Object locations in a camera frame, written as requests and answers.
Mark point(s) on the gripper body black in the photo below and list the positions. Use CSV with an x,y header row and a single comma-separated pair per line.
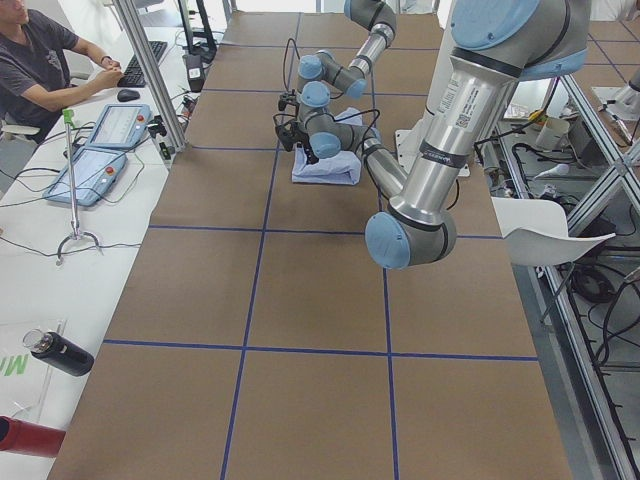
x,y
303,140

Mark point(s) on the light blue striped shirt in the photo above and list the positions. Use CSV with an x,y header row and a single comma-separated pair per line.
x,y
333,166

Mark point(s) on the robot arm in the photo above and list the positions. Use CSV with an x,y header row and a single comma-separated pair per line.
x,y
351,79
496,44

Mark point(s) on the upper teach pendant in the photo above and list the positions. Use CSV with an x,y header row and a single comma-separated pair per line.
x,y
120,126

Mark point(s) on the teach pendant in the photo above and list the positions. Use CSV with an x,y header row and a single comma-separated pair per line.
x,y
120,126
95,171

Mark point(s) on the lower teach pendant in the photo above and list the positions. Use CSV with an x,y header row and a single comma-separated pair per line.
x,y
95,171

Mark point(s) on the seated person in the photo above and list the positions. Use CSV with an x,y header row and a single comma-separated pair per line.
x,y
35,77

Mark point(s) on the black bottle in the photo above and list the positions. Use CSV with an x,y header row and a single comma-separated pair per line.
x,y
59,352

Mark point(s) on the red bottle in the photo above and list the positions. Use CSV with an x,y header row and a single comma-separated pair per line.
x,y
26,438

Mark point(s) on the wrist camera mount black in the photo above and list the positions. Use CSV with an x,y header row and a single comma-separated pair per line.
x,y
288,99
287,130

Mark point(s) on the aluminium frame post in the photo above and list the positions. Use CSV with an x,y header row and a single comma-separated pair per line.
x,y
128,16

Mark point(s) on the metal grabber stick green handle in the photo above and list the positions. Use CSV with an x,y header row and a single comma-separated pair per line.
x,y
76,232

